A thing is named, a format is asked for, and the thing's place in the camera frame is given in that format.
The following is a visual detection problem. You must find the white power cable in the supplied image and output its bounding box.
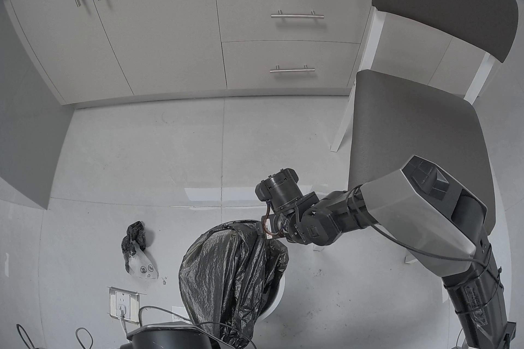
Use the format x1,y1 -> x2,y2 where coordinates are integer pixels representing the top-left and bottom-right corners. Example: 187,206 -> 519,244
116,304 -> 136,340

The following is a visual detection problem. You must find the clear printed wrapper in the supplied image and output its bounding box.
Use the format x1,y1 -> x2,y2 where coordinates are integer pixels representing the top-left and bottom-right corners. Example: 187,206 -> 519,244
125,241 -> 159,281

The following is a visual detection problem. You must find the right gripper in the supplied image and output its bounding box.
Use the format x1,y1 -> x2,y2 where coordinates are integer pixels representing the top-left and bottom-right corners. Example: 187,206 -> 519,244
261,215 -> 296,243

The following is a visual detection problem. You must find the white trash bin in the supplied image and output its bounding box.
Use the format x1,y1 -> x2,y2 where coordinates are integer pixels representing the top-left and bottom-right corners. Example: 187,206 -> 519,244
254,245 -> 287,321

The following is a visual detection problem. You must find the black plastic bag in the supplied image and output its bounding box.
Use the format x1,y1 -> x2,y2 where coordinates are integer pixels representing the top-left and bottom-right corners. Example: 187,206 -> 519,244
178,218 -> 289,349

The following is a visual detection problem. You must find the black plastic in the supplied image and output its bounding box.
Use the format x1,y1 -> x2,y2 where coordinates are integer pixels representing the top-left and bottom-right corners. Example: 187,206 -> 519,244
121,221 -> 150,270

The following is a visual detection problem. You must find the grey chair with white legs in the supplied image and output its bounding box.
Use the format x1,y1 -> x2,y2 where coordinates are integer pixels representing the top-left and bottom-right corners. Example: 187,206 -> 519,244
313,0 -> 520,264

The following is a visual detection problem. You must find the grey glossy panel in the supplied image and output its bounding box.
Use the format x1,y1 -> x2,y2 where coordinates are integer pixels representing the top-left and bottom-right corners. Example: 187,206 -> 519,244
0,0 -> 74,211

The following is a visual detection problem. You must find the beige cabinet with drawers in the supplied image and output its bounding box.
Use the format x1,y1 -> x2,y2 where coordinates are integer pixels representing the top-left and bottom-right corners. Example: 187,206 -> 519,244
0,0 -> 524,109

